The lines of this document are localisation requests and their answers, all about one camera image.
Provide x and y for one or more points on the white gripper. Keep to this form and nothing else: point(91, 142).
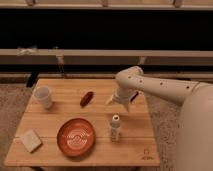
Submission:
point(123, 96)

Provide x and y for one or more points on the small clear white-capped bottle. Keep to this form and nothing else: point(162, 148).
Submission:
point(115, 128)

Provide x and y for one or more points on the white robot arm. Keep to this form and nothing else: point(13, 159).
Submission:
point(194, 145)

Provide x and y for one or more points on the brown sausage-shaped object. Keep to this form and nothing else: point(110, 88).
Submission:
point(86, 98)

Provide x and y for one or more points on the orange ridged plate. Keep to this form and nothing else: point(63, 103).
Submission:
point(76, 137)

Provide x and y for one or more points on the translucent plastic cup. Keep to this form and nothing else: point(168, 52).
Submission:
point(43, 96)

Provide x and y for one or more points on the white rectangular sponge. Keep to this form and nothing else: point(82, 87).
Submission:
point(30, 140)

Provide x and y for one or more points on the wooden shelf rail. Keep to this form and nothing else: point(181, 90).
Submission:
point(31, 56)

